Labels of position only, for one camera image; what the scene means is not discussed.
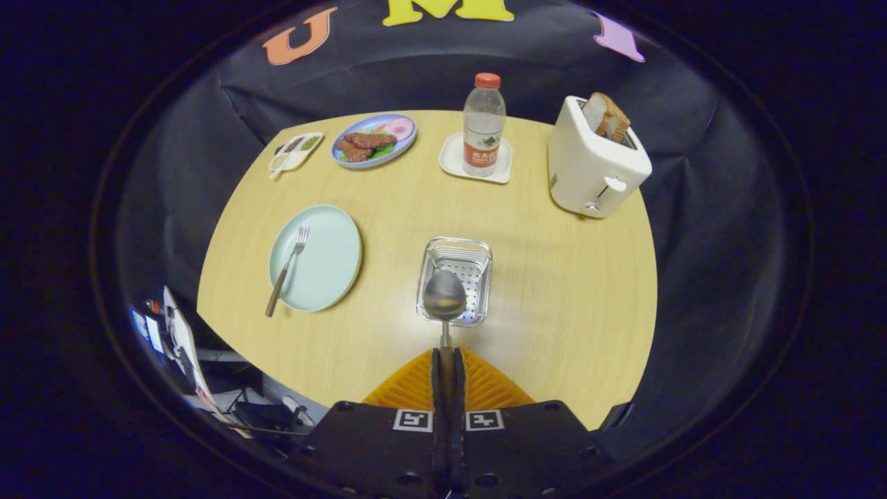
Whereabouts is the lit blue screen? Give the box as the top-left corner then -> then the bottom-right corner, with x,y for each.
132,308 -> 165,354

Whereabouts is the white toaster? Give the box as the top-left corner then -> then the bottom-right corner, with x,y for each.
547,96 -> 653,220

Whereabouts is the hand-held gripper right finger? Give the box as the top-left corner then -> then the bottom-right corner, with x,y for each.
453,349 -> 614,499

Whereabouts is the clear red-capped water bottle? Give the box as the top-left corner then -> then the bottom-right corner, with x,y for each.
462,72 -> 507,177

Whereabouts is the pale green plate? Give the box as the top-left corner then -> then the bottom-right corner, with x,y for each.
268,204 -> 363,313

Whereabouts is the dark floor equipment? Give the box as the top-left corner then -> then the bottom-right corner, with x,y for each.
232,401 -> 300,434

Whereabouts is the black backdrop cloth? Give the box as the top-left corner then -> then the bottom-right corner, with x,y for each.
114,0 -> 791,458

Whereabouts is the toast bread slice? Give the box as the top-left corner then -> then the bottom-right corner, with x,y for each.
597,92 -> 631,143
582,93 -> 609,134

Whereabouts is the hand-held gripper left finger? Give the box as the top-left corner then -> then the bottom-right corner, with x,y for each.
288,349 -> 446,499

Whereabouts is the white divided sauce dish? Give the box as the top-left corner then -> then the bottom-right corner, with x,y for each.
268,132 -> 324,180

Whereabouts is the wooden-handled metal fork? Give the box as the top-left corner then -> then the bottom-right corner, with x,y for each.
265,224 -> 310,318

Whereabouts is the black table bracket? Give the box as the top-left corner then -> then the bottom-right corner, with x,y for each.
599,401 -> 633,430

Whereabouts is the white flat board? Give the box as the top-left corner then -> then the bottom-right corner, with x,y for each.
163,286 -> 212,410

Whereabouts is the perforated metal cutlery basket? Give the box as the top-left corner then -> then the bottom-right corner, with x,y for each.
416,237 -> 493,328

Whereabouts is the white square coaster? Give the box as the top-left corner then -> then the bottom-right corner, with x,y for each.
439,132 -> 513,184

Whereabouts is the wooden-handled metal spoon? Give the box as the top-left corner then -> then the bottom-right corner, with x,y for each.
423,269 -> 467,417

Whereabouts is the blue plate of food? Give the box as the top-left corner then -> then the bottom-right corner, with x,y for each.
331,114 -> 418,169

